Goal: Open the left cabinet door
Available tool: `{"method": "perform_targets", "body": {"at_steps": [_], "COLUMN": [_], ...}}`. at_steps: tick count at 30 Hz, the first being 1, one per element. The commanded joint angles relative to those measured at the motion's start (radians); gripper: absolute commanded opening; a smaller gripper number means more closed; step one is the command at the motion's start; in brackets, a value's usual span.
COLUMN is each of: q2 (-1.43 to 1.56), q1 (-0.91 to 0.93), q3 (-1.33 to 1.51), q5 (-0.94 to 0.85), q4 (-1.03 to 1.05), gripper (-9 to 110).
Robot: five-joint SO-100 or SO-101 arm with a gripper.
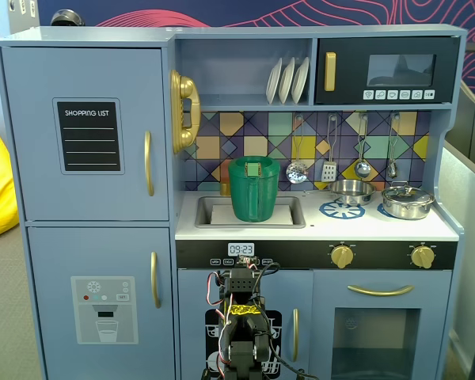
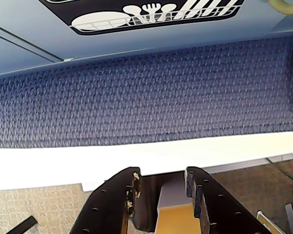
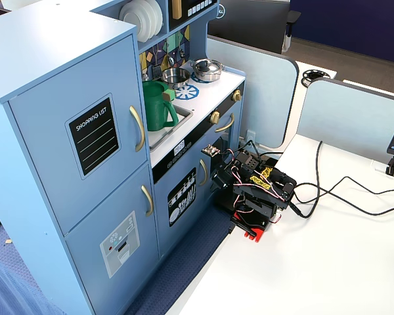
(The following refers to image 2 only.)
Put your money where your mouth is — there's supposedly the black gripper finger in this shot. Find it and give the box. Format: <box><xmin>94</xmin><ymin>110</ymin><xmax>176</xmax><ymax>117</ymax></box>
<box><xmin>184</xmin><ymin>166</ymin><xmax>272</xmax><ymax>234</ymax></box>
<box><xmin>70</xmin><ymin>166</ymin><xmax>143</xmax><ymax>234</ymax></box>

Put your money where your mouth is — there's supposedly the silver metal rod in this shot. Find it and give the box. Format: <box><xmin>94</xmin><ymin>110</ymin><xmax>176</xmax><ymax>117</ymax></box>
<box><xmin>256</xmin><ymin>210</ymin><xmax>283</xmax><ymax>234</ymax></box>

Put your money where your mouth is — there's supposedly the yellow and grey box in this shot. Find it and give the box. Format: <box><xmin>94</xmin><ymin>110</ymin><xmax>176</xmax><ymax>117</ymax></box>
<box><xmin>156</xmin><ymin>182</ymin><xmax>201</xmax><ymax>234</ymax></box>

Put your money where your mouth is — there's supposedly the black bar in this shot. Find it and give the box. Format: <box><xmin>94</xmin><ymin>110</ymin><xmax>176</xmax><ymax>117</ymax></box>
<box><xmin>3</xmin><ymin>215</ymin><xmax>38</xmax><ymax>234</ymax></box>

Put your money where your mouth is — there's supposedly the blue woven mat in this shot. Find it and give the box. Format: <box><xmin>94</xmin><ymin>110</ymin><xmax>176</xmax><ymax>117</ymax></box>
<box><xmin>0</xmin><ymin>36</ymin><xmax>293</xmax><ymax>149</ymax></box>

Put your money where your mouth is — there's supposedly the blue toy kitchen body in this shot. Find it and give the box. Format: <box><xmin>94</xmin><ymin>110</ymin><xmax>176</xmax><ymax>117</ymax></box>
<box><xmin>0</xmin><ymin>0</ymin><xmax>293</xmax><ymax>78</ymax></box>

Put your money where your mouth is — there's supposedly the gold dishwasher door handle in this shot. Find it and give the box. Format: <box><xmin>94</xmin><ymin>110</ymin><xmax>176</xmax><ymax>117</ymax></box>
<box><xmin>270</xmin><ymin>0</ymin><xmax>293</xmax><ymax>16</ymax></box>

